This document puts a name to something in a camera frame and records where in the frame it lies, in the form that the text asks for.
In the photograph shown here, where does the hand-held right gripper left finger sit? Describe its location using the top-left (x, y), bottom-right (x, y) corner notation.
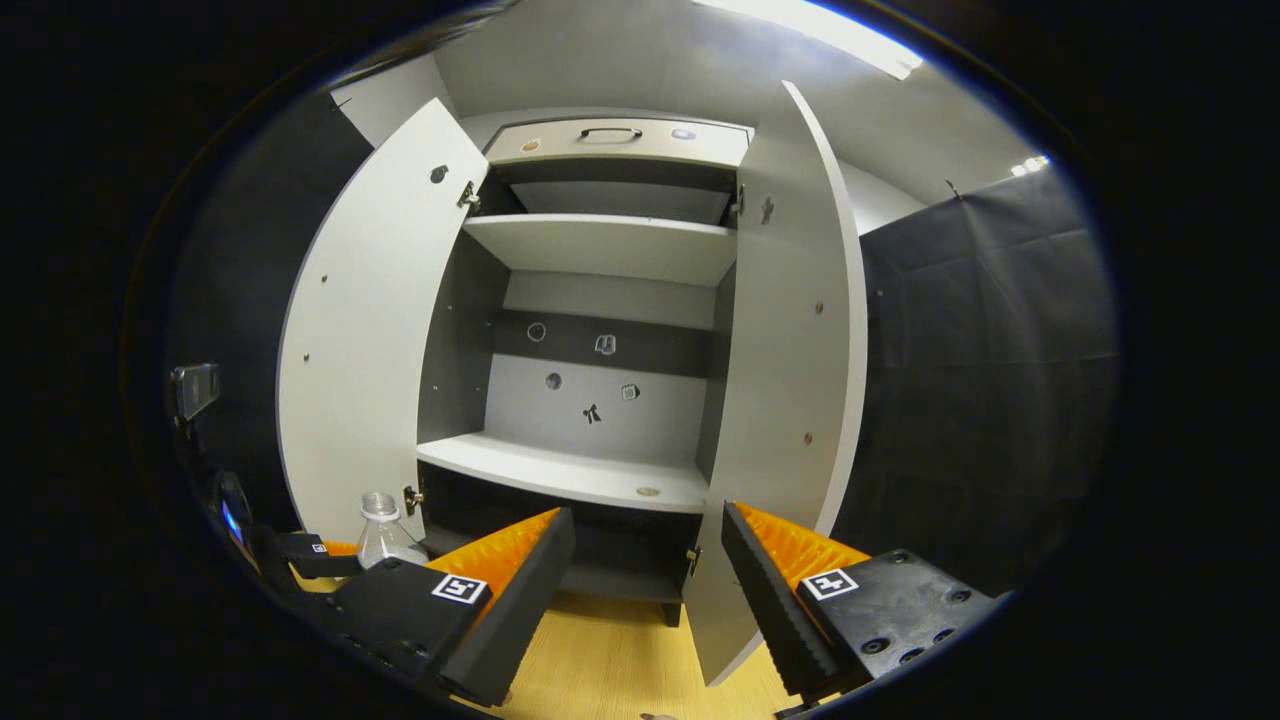
top-left (300, 507), bottom-right (578, 709)

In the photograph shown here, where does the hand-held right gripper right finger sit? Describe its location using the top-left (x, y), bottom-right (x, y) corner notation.
top-left (722, 501), bottom-right (1001, 706)

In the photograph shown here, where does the clear bottle with green label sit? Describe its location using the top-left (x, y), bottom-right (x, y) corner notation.
top-left (356, 491), bottom-right (431, 571)

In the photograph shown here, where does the white cabinet door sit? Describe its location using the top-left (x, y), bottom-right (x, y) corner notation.
top-left (276, 97), bottom-right (491, 546)
top-left (683, 80), bottom-right (869, 687)

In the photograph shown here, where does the white and grey cabinet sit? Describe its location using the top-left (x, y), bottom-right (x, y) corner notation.
top-left (415, 117), bottom-right (753, 628)

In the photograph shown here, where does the white cabinet shelf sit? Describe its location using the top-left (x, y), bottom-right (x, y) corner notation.
top-left (462, 213), bottom-right (739, 289)

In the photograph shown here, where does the small grey device on stand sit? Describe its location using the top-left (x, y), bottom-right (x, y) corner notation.
top-left (168, 362), bottom-right (223, 451)

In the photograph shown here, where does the long ceiling light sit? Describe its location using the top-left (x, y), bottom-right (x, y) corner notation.
top-left (690, 0), bottom-right (926, 81)

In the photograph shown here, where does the beige drawer with black handle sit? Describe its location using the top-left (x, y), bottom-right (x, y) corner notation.
top-left (484, 119), bottom-right (752, 169)

